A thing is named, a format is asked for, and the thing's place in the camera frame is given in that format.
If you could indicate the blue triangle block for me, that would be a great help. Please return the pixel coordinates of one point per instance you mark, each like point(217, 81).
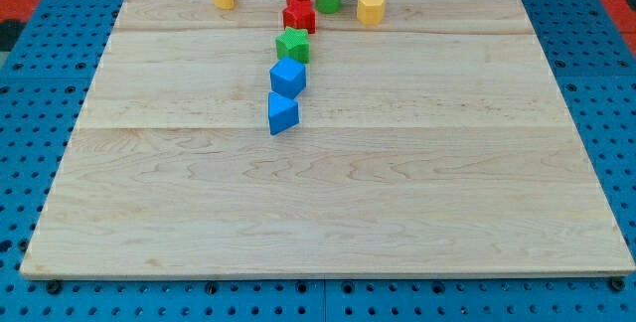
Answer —
point(283, 113)

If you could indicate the blue cube block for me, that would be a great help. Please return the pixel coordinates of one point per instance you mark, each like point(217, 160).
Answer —
point(288, 77)

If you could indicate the green star block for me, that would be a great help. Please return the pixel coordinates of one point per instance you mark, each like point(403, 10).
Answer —
point(293, 43)

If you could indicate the light wooden board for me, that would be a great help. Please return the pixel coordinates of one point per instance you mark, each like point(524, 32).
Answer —
point(436, 144)

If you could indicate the red pentagon block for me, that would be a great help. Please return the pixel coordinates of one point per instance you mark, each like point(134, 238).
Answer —
point(300, 15)

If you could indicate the yellow hexagon block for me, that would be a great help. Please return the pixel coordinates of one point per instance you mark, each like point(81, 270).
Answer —
point(371, 12)

